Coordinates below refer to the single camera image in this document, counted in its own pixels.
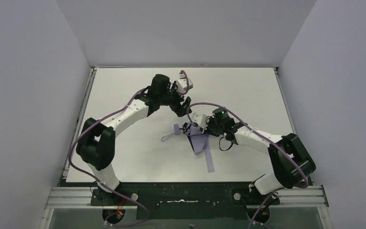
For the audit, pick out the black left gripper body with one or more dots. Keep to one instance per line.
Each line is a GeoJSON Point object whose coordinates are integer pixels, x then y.
{"type": "Point", "coordinates": [177, 103]}

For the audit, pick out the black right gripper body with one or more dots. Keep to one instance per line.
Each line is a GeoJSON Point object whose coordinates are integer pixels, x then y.
{"type": "Point", "coordinates": [192, 127]}

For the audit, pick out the purple folding umbrella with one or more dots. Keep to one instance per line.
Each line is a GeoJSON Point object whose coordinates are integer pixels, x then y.
{"type": "Point", "coordinates": [198, 140]}

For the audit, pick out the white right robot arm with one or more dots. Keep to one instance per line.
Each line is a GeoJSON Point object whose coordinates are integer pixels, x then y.
{"type": "Point", "coordinates": [291, 162]}

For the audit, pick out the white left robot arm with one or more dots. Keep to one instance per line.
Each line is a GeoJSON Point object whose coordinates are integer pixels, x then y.
{"type": "Point", "coordinates": [96, 143]}

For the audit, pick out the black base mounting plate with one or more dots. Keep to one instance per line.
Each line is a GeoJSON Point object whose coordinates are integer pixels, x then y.
{"type": "Point", "coordinates": [231, 200]}

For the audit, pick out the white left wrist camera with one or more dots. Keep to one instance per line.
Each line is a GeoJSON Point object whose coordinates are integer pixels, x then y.
{"type": "Point", "coordinates": [183, 86]}

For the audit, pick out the aluminium frame rail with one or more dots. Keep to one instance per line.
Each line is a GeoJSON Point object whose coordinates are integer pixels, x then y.
{"type": "Point", "coordinates": [71, 204]}

